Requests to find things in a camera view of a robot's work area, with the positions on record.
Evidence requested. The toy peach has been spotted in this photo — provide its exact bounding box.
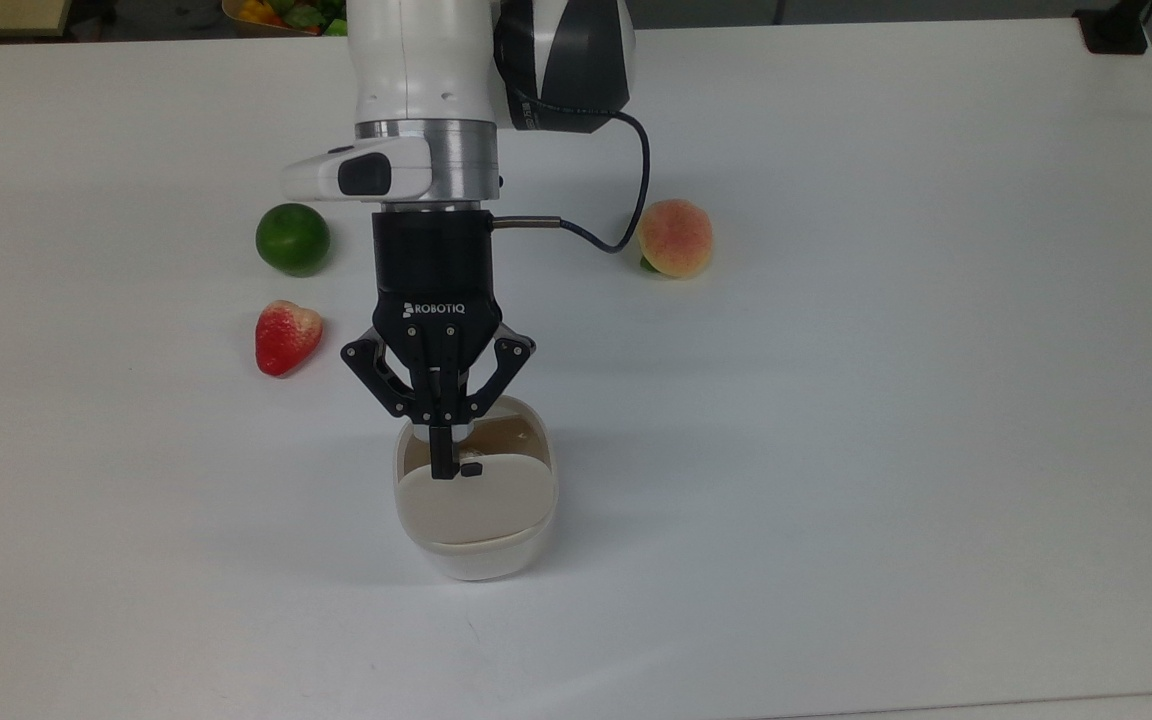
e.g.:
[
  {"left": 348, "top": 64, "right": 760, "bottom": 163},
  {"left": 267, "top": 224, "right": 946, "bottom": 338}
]
[{"left": 635, "top": 198, "right": 715, "bottom": 280}]

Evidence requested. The basket of toy vegetables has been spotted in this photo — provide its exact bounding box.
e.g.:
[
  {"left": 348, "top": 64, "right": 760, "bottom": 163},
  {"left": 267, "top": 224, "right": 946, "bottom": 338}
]
[{"left": 222, "top": 0, "right": 350, "bottom": 38}]

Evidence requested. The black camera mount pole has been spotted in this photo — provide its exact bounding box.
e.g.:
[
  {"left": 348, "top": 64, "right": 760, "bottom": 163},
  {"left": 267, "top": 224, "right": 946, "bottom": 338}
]
[{"left": 1075, "top": 0, "right": 1152, "bottom": 57}]

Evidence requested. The dark gripper cable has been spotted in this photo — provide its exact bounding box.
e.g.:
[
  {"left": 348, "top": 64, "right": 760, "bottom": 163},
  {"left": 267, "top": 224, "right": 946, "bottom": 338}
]
[{"left": 490, "top": 108, "right": 653, "bottom": 254}]

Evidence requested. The cream garbage bin body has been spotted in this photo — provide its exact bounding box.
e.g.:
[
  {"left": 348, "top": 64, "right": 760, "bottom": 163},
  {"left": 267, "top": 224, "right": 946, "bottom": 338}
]
[{"left": 393, "top": 395, "right": 560, "bottom": 582}]

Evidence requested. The beige garbage bin lid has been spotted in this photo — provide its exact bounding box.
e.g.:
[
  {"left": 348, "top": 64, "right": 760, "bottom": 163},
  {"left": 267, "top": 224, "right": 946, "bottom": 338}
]
[{"left": 400, "top": 452, "right": 551, "bottom": 547}]

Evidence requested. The green toy lime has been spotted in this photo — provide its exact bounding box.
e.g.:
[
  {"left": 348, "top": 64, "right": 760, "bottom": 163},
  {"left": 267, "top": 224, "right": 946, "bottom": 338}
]
[{"left": 254, "top": 202, "right": 332, "bottom": 279}]

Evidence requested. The toy strawberry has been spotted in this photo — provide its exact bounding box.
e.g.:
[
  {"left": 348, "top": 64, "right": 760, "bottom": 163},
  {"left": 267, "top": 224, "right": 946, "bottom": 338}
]
[{"left": 254, "top": 299, "right": 325, "bottom": 379}]

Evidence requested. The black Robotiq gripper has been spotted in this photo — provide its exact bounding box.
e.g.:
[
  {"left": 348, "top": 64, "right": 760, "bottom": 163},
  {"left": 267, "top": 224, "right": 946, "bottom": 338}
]
[{"left": 340, "top": 204, "right": 538, "bottom": 480}]

